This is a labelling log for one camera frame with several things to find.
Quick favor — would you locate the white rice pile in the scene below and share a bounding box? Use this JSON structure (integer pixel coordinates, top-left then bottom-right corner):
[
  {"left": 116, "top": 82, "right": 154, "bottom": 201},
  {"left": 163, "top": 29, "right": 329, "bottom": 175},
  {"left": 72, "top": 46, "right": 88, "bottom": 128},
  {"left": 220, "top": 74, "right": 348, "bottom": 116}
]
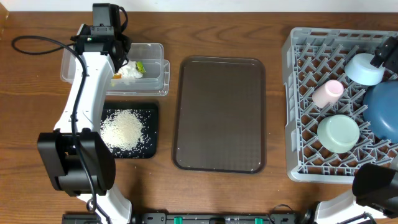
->
[{"left": 99, "top": 108, "right": 156, "bottom": 156}]

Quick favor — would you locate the black plastic tray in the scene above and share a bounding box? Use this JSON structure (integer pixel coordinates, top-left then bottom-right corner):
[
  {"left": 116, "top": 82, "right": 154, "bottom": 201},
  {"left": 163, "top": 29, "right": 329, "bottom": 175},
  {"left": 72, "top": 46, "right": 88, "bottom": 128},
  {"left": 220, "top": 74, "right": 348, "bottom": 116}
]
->
[{"left": 99, "top": 101, "right": 161, "bottom": 159}]

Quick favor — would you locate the brown serving tray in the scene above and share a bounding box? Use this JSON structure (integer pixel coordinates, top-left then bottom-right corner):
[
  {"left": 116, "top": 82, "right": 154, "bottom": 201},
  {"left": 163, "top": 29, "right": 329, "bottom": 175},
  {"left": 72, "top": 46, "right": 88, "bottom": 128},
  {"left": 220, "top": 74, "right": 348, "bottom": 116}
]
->
[{"left": 172, "top": 56, "right": 267, "bottom": 174}]

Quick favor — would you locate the clear plastic bin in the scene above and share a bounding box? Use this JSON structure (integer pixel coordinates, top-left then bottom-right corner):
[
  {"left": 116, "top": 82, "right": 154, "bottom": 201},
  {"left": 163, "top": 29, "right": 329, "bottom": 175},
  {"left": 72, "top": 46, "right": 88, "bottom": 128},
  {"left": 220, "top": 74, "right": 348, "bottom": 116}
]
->
[{"left": 60, "top": 42, "right": 165, "bottom": 91}]

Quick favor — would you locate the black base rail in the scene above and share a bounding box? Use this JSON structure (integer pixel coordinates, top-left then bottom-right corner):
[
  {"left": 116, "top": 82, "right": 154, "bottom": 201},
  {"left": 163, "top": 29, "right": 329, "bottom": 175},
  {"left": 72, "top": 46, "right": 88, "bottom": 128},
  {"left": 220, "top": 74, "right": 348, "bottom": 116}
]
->
[{"left": 61, "top": 212, "right": 299, "bottom": 224}]

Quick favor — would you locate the light blue bowl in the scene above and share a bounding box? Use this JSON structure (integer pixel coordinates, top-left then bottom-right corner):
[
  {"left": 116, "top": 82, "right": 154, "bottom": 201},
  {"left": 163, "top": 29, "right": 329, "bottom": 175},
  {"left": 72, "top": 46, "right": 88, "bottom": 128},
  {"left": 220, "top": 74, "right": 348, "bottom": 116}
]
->
[{"left": 345, "top": 53, "right": 385, "bottom": 86}]

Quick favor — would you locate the pink cup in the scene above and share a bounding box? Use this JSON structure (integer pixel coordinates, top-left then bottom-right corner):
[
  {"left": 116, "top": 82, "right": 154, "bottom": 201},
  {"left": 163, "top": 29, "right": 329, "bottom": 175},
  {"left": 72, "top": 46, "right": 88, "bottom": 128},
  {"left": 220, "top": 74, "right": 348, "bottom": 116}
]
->
[{"left": 312, "top": 80, "right": 344, "bottom": 108}]

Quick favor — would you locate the white tissue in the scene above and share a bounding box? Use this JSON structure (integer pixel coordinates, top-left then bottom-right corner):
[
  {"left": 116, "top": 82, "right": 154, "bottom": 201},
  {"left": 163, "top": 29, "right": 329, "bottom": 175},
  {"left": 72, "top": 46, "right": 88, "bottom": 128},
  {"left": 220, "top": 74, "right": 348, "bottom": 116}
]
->
[{"left": 117, "top": 60, "right": 144, "bottom": 85}]

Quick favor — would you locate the dark blue plate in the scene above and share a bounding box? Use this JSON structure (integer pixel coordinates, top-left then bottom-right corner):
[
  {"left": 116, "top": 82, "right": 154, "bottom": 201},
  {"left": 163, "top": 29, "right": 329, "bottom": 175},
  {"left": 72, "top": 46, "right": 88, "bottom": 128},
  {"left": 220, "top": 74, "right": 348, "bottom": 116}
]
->
[{"left": 363, "top": 81, "right": 397, "bottom": 143}]

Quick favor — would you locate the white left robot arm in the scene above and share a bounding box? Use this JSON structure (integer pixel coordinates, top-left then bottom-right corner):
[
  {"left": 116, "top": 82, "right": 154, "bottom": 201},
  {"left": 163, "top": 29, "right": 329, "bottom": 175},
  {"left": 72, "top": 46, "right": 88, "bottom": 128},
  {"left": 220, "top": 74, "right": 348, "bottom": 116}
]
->
[{"left": 37, "top": 22, "right": 132, "bottom": 223}]

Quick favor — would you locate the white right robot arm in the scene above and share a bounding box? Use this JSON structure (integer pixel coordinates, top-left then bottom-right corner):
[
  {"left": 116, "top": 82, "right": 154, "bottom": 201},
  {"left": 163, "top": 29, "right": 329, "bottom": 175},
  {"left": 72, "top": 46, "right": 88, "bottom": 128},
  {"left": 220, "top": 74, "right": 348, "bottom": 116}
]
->
[{"left": 301, "top": 37, "right": 397, "bottom": 223}]

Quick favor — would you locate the grey dishwasher rack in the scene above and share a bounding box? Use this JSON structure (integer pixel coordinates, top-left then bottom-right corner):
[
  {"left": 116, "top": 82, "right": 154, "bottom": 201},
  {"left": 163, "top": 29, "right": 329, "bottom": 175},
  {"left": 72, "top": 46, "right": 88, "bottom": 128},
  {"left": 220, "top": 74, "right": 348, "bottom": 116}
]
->
[{"left": 282, "top": 27, "right": 397, "bottom": 184}]

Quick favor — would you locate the yellow snack wrapper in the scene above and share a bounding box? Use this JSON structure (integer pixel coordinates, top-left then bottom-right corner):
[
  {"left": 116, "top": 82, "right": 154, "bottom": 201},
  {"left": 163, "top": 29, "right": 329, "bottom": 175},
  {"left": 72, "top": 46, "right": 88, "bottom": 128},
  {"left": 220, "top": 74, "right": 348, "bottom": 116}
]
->
[{"left": 111, "top": 60, "right": 147, "bottom": 87}]

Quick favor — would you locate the mint green bowl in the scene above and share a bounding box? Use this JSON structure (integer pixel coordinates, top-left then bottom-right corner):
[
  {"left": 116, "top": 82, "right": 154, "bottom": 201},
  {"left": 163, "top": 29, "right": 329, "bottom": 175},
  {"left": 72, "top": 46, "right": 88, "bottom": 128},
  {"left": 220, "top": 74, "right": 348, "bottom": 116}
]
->
[{"left": 317, "top": 114, "right": 360, "bottom": 154}]

